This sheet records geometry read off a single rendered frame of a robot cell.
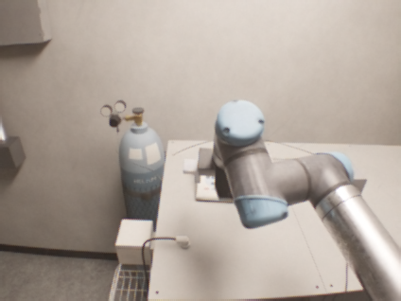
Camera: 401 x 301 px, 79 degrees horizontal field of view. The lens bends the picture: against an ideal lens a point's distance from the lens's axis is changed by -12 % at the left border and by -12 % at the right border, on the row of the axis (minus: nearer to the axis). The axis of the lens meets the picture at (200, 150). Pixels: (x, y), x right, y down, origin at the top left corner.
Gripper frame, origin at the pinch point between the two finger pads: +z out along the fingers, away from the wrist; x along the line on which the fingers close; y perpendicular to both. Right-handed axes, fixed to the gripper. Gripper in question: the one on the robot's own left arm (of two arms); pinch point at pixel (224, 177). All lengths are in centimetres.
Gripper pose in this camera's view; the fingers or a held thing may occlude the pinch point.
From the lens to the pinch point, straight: 70.0
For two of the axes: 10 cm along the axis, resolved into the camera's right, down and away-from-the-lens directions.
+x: -10.0, -0.6, 0.2
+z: 0.0, 3.8, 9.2
